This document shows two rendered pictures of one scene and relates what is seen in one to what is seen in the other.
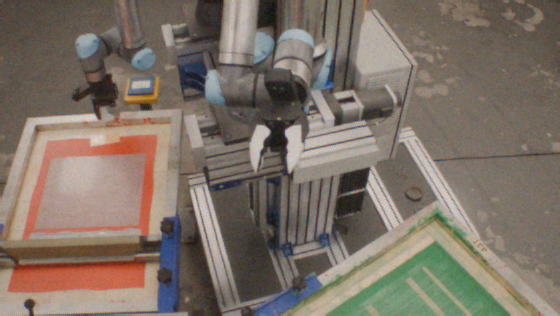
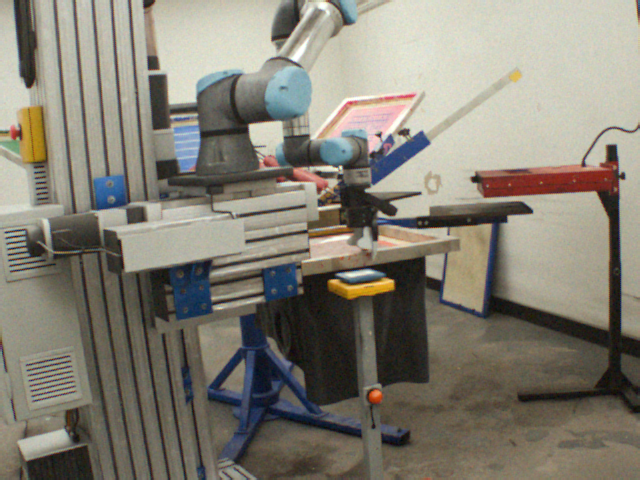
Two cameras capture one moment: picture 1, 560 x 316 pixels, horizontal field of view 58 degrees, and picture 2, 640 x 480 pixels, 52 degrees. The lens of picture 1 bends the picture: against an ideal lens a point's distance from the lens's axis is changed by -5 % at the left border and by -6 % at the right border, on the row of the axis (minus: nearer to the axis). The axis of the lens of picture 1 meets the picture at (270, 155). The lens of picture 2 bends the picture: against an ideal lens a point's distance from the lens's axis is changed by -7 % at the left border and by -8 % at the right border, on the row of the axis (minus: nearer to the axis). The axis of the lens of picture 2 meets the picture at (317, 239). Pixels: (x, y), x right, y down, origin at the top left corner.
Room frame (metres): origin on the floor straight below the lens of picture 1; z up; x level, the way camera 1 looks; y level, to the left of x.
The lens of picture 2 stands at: (3.21, -0.08, 1.32)
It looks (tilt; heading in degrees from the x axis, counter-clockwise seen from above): 8 degrees down; 164
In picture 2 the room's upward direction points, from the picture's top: 5 degrees counter-clockwise
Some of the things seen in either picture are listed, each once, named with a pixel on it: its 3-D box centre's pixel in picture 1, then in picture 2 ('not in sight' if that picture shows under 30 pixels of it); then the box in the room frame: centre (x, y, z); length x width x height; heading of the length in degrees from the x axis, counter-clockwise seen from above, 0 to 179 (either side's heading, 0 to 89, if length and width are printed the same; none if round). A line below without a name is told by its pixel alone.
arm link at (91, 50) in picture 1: (90, 52); (354, 148); (1.37, 0.59, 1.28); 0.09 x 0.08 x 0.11; 137
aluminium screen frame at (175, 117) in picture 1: (88, 202); (322, 243); (0.99, 0.59, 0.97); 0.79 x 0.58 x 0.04; 4
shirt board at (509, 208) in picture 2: not in sight; (384, 222); (0.23, 1.11, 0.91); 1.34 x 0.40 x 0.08; 64
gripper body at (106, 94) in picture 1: (102, 89); (357, 206); (1.37, 0.58, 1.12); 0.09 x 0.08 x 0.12; 94
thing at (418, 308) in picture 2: not in sight; (364, 330); (1.28, 0.61, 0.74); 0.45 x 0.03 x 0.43; 94
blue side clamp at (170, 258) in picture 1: (169, 263); not in sight; (0.77, 0.29, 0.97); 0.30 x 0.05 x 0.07; 4
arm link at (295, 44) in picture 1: (293, 58); not in sight; (0.85, -0.05, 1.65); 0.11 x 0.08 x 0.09; 172
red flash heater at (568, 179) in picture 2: not in sight; (543, 179); (0.56, 1.79, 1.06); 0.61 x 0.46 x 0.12; 64
